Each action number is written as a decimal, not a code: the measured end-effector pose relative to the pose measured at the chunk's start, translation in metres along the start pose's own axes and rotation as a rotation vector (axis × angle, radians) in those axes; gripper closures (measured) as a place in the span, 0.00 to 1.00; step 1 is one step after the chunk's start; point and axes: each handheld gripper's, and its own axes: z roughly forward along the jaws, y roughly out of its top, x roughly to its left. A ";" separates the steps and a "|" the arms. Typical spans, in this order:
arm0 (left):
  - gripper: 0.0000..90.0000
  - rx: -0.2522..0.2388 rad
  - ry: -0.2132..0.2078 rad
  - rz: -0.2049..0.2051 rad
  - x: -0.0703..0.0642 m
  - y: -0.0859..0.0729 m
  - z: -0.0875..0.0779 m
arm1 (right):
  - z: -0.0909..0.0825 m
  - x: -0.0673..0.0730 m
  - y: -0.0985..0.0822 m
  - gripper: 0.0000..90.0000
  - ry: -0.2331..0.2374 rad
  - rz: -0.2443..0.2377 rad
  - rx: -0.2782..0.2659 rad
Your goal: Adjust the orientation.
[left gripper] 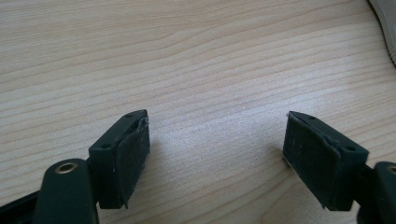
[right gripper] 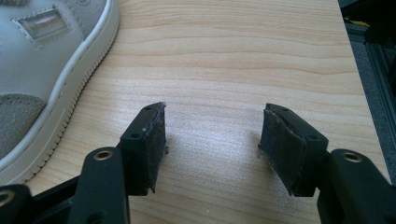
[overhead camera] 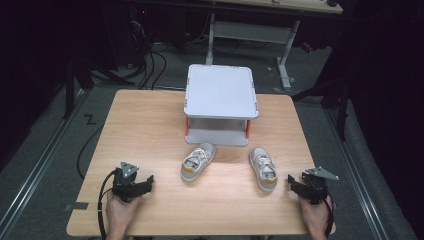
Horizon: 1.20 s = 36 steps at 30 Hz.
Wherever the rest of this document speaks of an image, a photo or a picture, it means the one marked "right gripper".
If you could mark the metal floor rail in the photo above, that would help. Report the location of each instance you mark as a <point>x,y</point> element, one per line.
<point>378,81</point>

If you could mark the black metal stand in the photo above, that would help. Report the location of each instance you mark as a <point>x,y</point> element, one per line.
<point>376,18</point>

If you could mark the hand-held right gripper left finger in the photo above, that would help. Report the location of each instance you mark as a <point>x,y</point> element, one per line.
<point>146,155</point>

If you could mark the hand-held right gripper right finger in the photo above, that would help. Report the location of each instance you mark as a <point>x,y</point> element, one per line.
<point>289,155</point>

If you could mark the grey white sneaker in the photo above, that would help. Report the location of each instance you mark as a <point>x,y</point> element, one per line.
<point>34,81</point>

